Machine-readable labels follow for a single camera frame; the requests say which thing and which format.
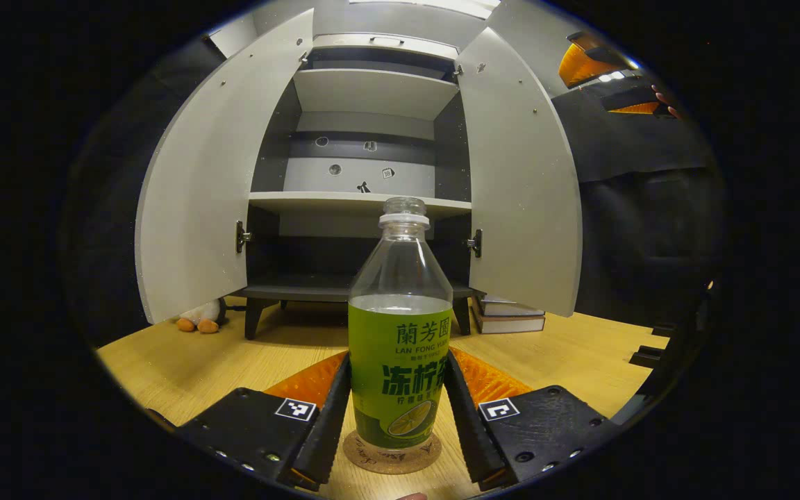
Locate white portrait cover book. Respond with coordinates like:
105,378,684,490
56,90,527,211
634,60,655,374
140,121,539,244
475,294,545,318

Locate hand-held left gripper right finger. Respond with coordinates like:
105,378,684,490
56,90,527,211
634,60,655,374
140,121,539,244
444,346,626,492

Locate white plush toy orange feet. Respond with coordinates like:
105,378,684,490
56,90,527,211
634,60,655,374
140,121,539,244
176,299,228,334

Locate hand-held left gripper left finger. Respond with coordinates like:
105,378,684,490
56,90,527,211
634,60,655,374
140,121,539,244
174,351,352,492

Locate grey cabinet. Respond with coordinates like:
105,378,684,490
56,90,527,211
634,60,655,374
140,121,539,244
237,31,484,341

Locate green label plastic bottle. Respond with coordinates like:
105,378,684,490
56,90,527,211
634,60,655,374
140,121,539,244
347,197,453,456

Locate round cork coaster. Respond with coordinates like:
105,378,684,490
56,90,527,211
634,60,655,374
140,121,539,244
342,429,442,475

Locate large ceiling light panel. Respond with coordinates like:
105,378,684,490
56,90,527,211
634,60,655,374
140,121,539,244
348,0,505,20

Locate grey cabinet door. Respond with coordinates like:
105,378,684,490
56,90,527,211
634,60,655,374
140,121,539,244
457,26,583,318
135,8,315,325

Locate black backdrop cloth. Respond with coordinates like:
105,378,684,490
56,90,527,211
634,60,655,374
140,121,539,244
60,35,234,348
549,69,727,327

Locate brown cover book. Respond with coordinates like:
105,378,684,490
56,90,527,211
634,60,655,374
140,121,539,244
471,306,547,335

